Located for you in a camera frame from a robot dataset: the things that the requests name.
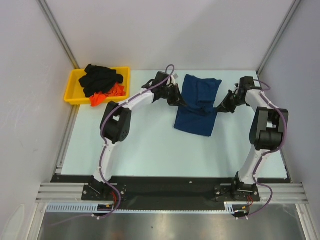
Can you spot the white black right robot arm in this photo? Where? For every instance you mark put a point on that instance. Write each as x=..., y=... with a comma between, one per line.
x=267, y=136

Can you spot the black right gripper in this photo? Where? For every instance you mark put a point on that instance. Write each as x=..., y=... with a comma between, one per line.
x=231, y=100

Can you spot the blue t shirt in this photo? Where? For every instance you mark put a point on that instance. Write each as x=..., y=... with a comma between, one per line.
x=199, y=115

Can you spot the light blue cable duct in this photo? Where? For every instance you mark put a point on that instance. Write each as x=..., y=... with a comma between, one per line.
x=96, y=208

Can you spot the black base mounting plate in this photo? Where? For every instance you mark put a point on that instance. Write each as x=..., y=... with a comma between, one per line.
x=163, y=193

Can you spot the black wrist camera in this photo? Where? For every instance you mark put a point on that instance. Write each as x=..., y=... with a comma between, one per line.
x=160, y=77
x=246, y=83

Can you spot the orange t shirt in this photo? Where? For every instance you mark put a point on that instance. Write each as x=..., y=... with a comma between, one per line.
x=99, y=97

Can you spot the aluminium frame rail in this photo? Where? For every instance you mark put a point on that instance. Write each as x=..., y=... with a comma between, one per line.
x=60, y=192

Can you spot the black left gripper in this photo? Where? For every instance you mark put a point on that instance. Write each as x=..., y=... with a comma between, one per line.
x=177, y=99

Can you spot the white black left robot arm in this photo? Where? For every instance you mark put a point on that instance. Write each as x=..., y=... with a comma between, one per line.
x=116, y=122

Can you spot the yellow plastic bin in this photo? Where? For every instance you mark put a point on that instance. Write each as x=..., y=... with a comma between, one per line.
x=75, y=95

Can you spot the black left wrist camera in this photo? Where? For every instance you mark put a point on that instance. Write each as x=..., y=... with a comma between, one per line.
x=160, y=77

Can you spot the black t shirt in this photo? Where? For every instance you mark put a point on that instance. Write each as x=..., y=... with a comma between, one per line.
x=99, y=79

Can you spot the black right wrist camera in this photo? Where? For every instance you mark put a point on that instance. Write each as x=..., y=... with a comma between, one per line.
x=246, y=83

